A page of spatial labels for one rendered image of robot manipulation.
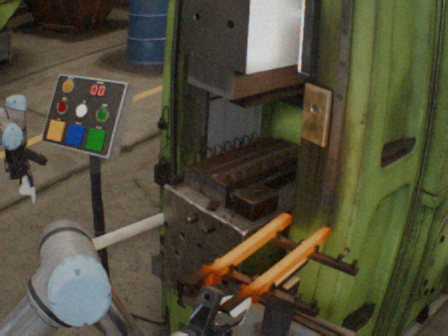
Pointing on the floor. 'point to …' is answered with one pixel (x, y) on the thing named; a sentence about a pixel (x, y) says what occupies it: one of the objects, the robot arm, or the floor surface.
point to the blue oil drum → (146, 31)
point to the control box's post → (97, 202)
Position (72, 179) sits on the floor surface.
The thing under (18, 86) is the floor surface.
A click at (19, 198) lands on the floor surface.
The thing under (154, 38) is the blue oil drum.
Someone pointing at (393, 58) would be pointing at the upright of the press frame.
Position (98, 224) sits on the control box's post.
